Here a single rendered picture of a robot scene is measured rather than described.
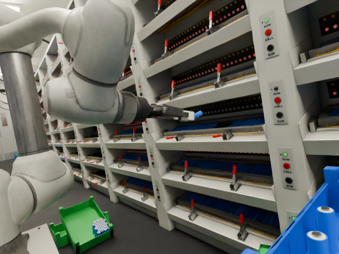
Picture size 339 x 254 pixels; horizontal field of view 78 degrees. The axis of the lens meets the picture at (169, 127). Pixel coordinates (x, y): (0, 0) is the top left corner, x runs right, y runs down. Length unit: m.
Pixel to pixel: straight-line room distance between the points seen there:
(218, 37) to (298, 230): 0.63
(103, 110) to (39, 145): 0.45
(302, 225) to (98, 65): 0.43
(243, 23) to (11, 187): 0.87
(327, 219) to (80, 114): 0.46
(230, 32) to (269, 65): 0.18
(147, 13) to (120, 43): 0.86
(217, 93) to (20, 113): 0.71
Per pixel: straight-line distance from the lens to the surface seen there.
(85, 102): 0.49
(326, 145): 0.67
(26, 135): 0.91
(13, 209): 0.82
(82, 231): 1.41
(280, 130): 0.69
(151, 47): 1.22
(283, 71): 0.67
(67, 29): 0.50
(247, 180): 0.88
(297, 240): 0.34
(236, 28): 0.77
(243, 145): 0.76
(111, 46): 0.45
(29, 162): 0.89
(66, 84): 0.50
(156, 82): 1.17
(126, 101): 0.54
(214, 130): 0.87
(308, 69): 0.66
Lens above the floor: 0.61
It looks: 3 degrees down
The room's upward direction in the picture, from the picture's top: 9 degrees counter-clockwise
